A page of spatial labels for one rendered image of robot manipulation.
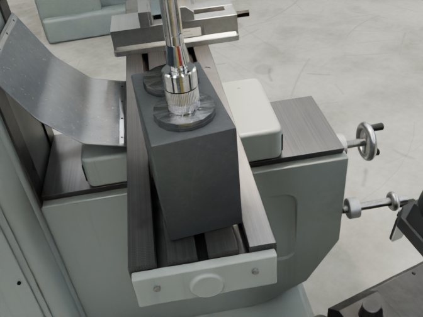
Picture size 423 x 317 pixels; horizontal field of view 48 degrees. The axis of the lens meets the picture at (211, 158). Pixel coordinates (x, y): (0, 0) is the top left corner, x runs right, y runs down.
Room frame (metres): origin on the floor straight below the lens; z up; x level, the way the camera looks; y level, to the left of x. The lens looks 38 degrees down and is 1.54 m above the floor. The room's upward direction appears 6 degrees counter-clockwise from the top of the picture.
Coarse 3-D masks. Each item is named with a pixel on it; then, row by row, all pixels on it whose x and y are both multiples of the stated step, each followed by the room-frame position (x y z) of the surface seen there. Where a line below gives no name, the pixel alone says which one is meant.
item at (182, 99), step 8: (192, 80) 0.57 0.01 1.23; (168, 88) 0.56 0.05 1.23; (176, 88) 0.56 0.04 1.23; (184, 88) 0.56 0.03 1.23; (192, 88) 0.56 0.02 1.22; (168, 96) 0.57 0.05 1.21; (176, 96) 0.56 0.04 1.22; (184, 96) 0.56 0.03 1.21; (192, 96) 0.56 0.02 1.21; (168, 104) 0.57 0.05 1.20; (176, 104) 0.56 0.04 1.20; (184, 104) 0.56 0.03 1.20; (192, 104) 0.56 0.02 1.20; (176, 112) 0.56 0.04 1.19; (184, 112) 0.56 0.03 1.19; (192, 112) 0.56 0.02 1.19
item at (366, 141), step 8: (360, 128) 1.13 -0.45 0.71; (368, 128) 1.09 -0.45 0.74; (376, 128) 1.09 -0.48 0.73; (360, 136) 1.13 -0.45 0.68; (368, 136) 1.07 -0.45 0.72; (344, 144) 1.07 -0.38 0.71; (352, 144) 1.09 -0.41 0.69; (360, 144) 1.09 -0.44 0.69; (368, 144) 1.08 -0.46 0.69; (376, 144) 1.05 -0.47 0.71; (360, 152) 1.11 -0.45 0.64; (368, 152) 1.06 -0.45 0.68; (376, 152) 1.05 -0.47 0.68; (368, 160) 1.06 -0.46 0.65
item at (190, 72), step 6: (168, 66) 0.59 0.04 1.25; (192, 66) 0.58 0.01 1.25; (162, 72) 0.57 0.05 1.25; (168, 72) 0.57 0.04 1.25; (174, 72) 0.57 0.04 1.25; (180, 72) 0.57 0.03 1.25; (186, 72) 0.57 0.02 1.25; (192, 72) 0.57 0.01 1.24; (162, 78) 0.57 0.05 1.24; (168, 78) 0.56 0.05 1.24; (174, 78) 0.56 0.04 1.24; (180, 78) 0.56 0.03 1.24; (186, 78) 0.56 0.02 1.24; (192, 78) 0.57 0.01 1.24
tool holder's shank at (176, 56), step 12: (168, 0) 0.57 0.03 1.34; (168, 12) 0.57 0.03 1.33; (168, 24) 0.57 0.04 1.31; (180, 24) 0.58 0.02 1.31; (168, 36) 0.57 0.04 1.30; (180, 36) 0.57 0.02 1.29; (168, 48) 0.57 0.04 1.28; (180, 48) 0.57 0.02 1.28; (168, 60) 0.57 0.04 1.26; (180, 60) 0.57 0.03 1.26
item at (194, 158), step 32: (160, 96) 0.64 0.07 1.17; (160, 128) 0.55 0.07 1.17; (192, 128) 0.54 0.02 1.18; (224, 128) 0.53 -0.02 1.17; (160, 160) 0.51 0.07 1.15; (192, 160) 0.52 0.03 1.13; (224, 160) 0.53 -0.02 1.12; (160, 192) 0.51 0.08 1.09; (192, 192) 0.52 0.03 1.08; (224, 192) 0.53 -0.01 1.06; (192, 224) 0.52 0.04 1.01; (224, 224) 0.53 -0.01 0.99
